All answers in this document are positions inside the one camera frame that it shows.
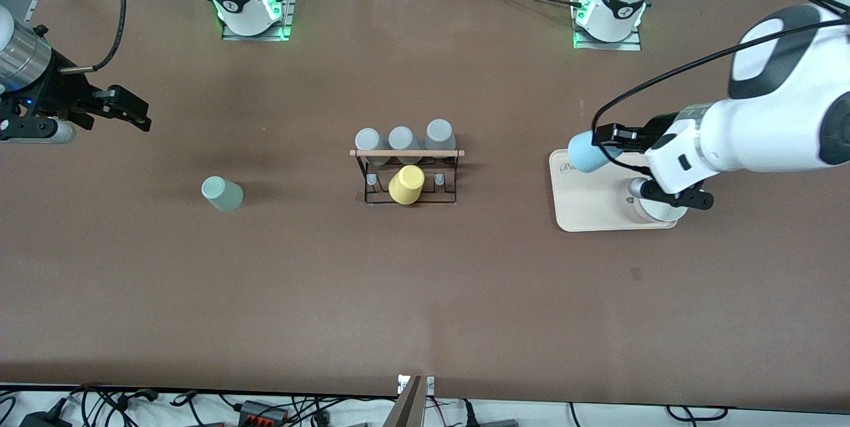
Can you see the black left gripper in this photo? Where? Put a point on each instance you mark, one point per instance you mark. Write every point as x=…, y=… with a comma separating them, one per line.
x=657, y=129

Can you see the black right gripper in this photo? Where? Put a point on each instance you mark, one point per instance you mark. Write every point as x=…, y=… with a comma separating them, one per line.
x=58, y=95

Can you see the light blue cup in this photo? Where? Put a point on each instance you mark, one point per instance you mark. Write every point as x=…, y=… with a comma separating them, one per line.
x=584, y=155

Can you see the mint green cup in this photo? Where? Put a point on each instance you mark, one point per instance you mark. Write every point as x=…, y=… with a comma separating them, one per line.
x=222, y=194

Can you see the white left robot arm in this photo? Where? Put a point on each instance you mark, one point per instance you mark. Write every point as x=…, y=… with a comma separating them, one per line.
x=783, y=121

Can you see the beige tray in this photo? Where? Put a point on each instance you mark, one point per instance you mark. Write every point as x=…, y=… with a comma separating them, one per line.
x=591, y=201

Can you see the white cup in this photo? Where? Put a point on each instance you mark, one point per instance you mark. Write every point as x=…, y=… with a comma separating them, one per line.
x=657, y=213

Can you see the brown tape patch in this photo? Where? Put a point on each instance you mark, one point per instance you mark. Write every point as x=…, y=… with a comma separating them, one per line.
x=636, y=273

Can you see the grey cup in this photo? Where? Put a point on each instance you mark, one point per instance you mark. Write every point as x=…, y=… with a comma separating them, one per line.
x=404, y=138
x=370, y=141
x=440, y=133

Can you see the yellow cup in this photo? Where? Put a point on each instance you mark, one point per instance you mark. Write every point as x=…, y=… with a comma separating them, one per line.
x=406, y=184

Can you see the black power adapter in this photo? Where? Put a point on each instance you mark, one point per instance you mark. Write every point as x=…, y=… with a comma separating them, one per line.
x=40, y=420

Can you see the black box red terminals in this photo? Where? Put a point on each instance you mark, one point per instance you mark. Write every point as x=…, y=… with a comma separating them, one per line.
x=255, y=410

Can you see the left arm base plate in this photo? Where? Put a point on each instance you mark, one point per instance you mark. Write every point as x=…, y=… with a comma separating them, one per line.
x=631, y=45

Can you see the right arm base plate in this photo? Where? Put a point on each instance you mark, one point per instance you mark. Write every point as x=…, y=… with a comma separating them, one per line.
x=232, y=35

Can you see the white clamp bracket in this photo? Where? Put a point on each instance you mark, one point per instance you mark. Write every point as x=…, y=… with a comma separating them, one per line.
x=430, y=386

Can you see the grey metal post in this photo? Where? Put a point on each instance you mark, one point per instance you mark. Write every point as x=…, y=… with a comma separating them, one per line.
x=406, y=410

